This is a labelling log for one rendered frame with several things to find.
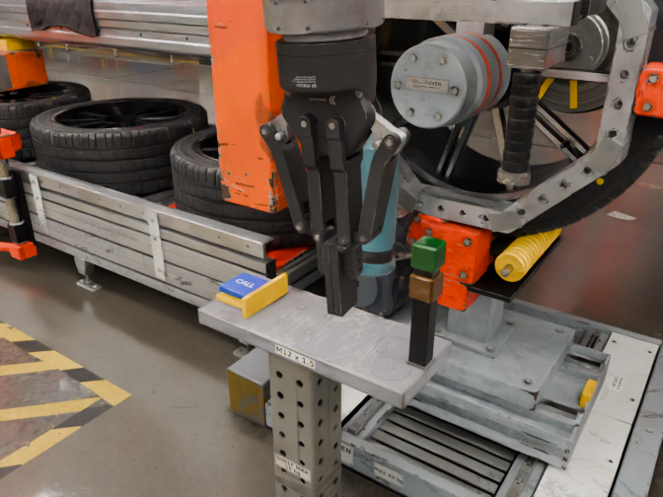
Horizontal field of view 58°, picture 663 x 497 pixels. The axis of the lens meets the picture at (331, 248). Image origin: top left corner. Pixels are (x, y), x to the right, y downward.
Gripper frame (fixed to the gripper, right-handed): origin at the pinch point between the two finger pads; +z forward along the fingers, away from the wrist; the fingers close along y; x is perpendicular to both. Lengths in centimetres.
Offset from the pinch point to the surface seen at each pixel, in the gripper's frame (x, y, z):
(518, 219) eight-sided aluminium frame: 59, 1, 18
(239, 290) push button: 32, -42, 28
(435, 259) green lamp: 31.0, -3.1, 13.4
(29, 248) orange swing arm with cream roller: 71, -175, 61
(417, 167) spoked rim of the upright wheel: 70, -22, 14
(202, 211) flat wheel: 80, -95, 38
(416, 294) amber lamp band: 30.7, -5.9, 19.5
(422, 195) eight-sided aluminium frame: 61, -18, 16
